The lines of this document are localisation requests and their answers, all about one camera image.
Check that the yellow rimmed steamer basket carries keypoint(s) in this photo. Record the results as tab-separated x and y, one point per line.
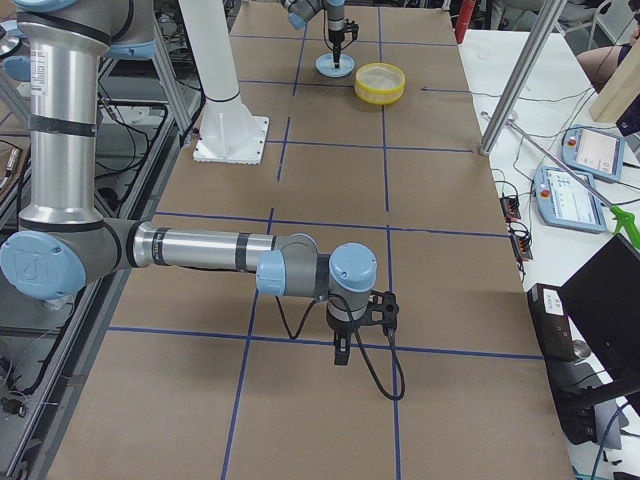
379	83

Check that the light blue plate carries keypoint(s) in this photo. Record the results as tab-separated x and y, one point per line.
326	66

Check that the red fire extinguisher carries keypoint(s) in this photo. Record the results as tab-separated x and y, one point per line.
464	17

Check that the lower orange black connector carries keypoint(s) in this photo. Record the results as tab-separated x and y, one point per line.
521	245

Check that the orange black connector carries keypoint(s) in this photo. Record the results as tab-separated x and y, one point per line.
510	206
521	245

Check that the black device box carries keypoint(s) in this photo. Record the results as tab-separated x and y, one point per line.
551	323

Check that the upper orange black connector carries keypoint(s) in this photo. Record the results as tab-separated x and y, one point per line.
510	206

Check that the black laptop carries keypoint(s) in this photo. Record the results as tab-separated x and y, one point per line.
602	300

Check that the lower teach pendant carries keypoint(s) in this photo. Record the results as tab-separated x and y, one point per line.
563	202

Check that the teach pendant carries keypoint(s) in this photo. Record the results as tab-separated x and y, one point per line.
563	202
594	151

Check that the upper teach pendant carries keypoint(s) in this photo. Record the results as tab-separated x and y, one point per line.
594	151

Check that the wooden board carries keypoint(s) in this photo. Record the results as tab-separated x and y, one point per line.
618	96

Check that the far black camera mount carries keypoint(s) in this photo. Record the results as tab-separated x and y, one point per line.
351	27

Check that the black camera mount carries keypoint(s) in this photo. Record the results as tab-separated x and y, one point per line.
351	27
382	310

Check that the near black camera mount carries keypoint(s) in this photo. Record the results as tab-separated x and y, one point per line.
382	310

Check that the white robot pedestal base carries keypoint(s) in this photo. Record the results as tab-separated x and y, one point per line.
228	131

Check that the aluminium frame post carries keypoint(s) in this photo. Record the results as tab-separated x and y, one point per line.
525	63

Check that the green handled air gun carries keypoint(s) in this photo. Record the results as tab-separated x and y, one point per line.
624	220

